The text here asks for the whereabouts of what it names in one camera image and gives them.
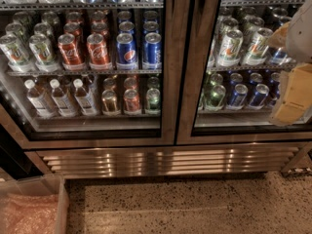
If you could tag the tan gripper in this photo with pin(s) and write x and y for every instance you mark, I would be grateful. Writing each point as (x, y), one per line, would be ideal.
(301, 38)

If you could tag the fridge glass door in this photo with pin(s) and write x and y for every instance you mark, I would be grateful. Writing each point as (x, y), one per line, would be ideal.
(82, 18)
(209, 20)

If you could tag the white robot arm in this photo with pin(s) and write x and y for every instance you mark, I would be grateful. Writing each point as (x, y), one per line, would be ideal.
(295, 38)

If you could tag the fridge blue can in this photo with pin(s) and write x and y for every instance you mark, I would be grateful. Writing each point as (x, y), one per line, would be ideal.
(258, 96)
(237, 98)

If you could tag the fridge 7up can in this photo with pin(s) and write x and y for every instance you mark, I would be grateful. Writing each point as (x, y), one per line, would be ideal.
(257, 48)
(230, 47)

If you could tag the right fridge left 7up can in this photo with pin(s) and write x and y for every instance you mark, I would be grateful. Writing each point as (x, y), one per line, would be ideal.
(230, 47)

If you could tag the right fridge green can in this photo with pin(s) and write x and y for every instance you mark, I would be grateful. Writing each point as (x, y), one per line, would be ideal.
(215, 98)

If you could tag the steel fridge bottom grille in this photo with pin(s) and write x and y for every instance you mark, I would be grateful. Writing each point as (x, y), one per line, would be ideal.
(253, 157)

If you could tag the silver blue tall can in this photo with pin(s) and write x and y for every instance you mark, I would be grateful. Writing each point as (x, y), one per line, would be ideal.
(278, 56)

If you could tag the green lower can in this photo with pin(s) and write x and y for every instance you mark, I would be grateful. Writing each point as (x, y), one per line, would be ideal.
(153, 102)

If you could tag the front right pepsi can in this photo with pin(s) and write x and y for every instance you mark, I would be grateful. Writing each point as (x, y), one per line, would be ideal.
(152, 51)

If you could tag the pepsi can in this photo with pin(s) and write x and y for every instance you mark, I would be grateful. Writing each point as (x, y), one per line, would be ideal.
(126, 51)
(152, 51)

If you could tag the red lower can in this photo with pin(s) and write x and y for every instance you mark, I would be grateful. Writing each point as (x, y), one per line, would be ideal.
(132, 102)

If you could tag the front left pepsi can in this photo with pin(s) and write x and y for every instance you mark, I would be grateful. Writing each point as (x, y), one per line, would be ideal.
(126, 51)

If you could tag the gold can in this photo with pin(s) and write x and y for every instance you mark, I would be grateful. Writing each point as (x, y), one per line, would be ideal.
(110, 103)

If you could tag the front right coca-cola can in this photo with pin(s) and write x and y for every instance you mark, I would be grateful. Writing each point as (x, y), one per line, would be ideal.
(98, 52)

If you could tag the coca-cola can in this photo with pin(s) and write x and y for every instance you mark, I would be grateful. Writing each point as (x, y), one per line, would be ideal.
(70, 50)
(98, 52)

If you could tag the right water bottle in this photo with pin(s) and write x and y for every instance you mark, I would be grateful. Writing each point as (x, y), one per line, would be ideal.
(85, 98)

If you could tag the water bottle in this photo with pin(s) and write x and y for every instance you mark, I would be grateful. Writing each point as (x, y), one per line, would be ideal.
(63, 99)
(40, 99)
(85, 98)

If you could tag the middle water bottle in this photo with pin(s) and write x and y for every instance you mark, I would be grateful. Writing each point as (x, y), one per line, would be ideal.
(63, 99)

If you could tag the front left coca-cola can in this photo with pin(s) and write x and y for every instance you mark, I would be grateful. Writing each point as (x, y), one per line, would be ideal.
(70, 50)

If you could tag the left water bottle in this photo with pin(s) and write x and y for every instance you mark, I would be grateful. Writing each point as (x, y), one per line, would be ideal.
(40, 99)

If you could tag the clear plastic bin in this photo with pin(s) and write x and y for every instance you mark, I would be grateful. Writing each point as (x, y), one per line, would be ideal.
(41, 186)

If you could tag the front left 7up can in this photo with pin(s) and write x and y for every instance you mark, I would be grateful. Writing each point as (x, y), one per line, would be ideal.
(14, 50)

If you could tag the pink bubble wrap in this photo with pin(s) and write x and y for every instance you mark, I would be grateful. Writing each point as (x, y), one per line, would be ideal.
(21, 214)

